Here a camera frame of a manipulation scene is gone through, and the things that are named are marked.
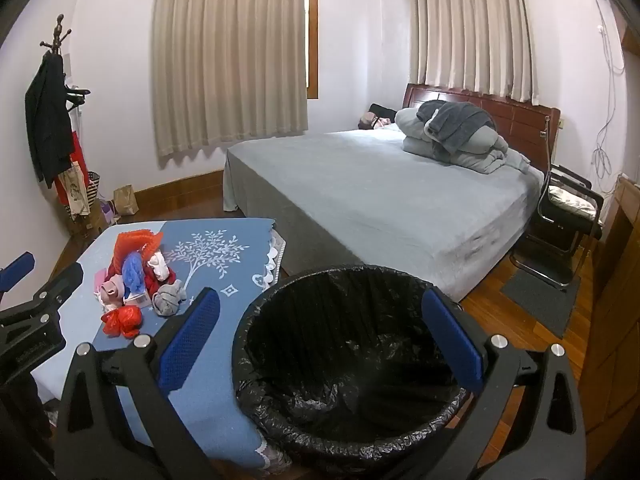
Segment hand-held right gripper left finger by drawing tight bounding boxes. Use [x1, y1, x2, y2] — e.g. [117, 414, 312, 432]
[54, 287, 236, 480]

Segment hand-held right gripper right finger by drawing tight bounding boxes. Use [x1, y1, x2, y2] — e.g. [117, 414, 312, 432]
[421, 288, 587, 480]

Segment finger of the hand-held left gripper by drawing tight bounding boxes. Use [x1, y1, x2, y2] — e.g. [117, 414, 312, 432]
[0, 251, 36, 293]
[0, 261, 84, 331]

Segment grey balled sock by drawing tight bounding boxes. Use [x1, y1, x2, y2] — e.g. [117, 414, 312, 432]
[151, 280, 188, 317]

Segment red plastic bag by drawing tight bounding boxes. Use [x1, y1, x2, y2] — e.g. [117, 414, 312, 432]
[101, 306, 145, 339]

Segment blue foam net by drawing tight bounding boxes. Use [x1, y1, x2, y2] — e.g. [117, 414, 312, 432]
[121, 252, 147, 293]

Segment orange foam net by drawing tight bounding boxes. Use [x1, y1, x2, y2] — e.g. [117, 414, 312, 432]
[111, 228, 166, 283]

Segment white tissue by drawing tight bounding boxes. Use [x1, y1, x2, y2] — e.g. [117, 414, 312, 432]
[146, 251, 170, 283]

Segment bin with black liner bag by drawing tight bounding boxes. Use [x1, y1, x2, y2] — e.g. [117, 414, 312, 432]
[231, 265, 488, 466]

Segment cardboard box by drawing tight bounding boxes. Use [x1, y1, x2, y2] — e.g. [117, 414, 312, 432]
[65, 210, 108, 241]

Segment blue printed tablecloth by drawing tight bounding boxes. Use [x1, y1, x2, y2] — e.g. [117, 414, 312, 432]
[30, 217, 288, 471]

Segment beige printed tote bag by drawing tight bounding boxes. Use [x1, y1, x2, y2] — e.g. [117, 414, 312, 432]
[57, 162, 92, 221]

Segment grey floor mat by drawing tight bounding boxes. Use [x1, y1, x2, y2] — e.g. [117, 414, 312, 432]
[500, 267, 581, 338]

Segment striped bag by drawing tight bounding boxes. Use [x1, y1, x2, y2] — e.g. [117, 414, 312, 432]
[80, 171, 101, 216]

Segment brown paper bag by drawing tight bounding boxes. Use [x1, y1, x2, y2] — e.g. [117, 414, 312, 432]
[113, 184, 139, 216]

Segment white lace table cover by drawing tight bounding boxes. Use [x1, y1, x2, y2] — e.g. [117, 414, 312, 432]
[252, 234, 288, 291]

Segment black metal chair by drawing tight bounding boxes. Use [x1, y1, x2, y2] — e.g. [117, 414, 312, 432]
[510, 164, 606, 288]

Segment black coat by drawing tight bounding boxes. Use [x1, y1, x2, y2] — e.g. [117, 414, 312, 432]
[25, 52, 76, 190]

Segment wooden cabinet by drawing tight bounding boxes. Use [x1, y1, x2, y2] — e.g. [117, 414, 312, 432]
[577, 172, 640, 480]

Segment bed with grey sheet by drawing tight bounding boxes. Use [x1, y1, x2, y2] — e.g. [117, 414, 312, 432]
[222, 127, 546, 303]

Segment patterned seat cushion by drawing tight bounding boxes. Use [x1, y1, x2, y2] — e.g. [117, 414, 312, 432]
[546, 185, 601, 213]

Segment folded light grey blanket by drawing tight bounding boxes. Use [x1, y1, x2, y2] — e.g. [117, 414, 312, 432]
[395, 105, 532, 176]

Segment dark grey towel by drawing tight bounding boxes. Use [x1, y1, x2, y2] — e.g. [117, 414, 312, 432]
[417, 101, 497, 153]

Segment dark item on bed corner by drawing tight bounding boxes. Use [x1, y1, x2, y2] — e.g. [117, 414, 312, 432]
[357, 114, 396, 131]

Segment wooden bed headboard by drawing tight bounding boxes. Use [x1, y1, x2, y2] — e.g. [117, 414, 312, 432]
[402, 83, 562, 173]

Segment wooden coat rack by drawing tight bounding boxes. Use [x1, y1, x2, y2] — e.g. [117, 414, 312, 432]
[40, 12, 93, 241]

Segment wide beige curtain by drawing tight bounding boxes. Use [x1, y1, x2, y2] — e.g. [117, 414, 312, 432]
[151, 0, 310, 161]

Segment narrow beige curtain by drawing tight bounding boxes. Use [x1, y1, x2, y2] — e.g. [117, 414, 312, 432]
[409, 0, 535, 106]

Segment hanging wall cables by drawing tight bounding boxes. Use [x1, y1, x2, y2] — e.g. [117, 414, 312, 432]
[590, 0, 628, 196]

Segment wooden window frame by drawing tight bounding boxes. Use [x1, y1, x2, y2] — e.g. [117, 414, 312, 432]
[304, 0, 321, 101]

